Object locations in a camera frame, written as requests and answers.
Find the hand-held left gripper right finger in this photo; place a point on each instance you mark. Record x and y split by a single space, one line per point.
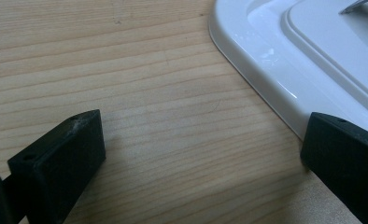
347 161

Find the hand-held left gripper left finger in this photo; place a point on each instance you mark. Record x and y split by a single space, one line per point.
60 168

